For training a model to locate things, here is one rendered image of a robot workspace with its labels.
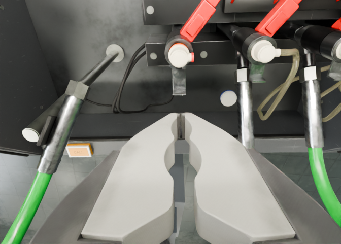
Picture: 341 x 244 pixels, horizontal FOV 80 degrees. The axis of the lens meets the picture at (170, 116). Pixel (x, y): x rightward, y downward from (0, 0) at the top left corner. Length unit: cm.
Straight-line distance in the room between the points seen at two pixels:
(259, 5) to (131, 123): 36
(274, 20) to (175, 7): 14
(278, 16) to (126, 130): 37
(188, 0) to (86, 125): 37
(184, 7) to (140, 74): 23
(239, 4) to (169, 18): 9
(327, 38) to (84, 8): 42
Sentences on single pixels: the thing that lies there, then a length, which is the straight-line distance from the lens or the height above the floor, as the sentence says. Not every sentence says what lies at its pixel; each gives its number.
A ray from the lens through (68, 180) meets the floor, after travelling 219.
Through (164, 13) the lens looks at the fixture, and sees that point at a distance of 32.
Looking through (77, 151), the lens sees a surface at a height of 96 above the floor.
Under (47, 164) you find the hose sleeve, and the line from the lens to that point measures 24.
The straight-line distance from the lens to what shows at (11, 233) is 25.
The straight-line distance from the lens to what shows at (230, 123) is 51.
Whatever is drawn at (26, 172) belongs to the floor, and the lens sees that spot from 232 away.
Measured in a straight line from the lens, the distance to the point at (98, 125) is 53.
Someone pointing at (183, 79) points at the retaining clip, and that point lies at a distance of 22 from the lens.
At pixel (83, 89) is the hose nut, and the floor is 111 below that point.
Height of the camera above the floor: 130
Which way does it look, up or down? 59 degrees down
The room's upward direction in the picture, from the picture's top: 178 degrees counter-clockwise
